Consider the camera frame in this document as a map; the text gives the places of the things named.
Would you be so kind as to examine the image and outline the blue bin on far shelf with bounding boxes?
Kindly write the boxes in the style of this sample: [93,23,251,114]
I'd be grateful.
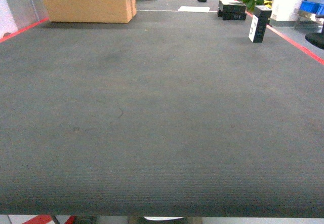
[300,1,323,15]

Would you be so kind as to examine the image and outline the white paper sheet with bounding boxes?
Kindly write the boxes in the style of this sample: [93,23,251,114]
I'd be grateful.
[178,6,210,13]

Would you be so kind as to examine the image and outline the stacked black boxes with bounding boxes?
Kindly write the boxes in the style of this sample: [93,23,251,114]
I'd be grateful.
[217,0,247,21]

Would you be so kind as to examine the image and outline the upright black box white label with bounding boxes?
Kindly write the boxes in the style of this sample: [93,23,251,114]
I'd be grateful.
[249,5,272,43]

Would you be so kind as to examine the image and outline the large cardboard box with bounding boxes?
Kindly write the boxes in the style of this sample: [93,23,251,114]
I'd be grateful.
[43,0,137,23]

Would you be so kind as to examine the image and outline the black office chair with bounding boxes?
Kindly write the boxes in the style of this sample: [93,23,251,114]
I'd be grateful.
[305,25,324,50]

